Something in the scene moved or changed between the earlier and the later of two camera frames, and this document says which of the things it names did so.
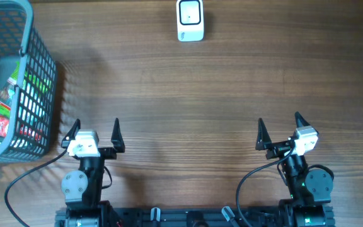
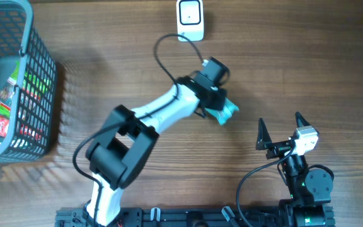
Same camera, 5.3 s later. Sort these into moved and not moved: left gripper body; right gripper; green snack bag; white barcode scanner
Moved: left gripper body
Not moved: green snack bag; right gripper; white barcode scanner
